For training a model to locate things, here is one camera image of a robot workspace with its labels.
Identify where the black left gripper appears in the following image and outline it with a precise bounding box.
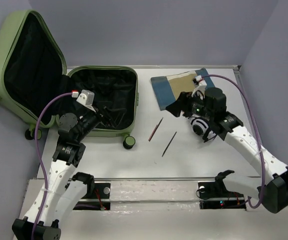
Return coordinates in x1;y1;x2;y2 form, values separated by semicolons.
76;100;127;142

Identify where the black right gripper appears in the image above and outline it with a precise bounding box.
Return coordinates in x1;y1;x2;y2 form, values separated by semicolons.
166;90;214;120

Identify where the blue tan cloth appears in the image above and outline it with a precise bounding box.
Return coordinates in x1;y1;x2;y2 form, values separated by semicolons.
151;68;215;111

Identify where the red chopstick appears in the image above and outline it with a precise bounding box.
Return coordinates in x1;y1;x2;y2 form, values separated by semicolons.
148;117;163;142

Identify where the black chopstick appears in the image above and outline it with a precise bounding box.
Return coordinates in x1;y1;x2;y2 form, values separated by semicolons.
162;131;177;157

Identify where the green hard-shell suitcase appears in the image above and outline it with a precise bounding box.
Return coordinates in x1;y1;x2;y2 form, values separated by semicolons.
0;9;139;149

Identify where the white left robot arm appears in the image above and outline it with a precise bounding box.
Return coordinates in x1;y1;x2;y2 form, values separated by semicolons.
12;107;122;240

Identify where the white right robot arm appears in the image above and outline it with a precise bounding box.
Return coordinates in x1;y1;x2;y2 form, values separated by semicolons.
166;87;288;214

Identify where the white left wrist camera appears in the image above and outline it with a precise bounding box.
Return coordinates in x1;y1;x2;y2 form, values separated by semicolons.
76;89;96;112

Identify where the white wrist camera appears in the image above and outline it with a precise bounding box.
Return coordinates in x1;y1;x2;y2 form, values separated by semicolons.
76;89;96;112
192;75;207;97

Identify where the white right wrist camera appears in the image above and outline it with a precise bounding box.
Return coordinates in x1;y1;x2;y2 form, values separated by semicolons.
192;75;207;97

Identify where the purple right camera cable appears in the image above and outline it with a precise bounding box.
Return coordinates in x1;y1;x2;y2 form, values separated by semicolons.
200;73;267;209

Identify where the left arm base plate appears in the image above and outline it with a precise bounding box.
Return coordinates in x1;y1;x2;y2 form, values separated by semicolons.
74;182;111;211

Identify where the aluminium mounting rail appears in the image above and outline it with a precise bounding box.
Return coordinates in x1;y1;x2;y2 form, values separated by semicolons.
33;176;262;182

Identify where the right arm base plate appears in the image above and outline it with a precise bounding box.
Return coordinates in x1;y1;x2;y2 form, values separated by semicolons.
195;181;247;210

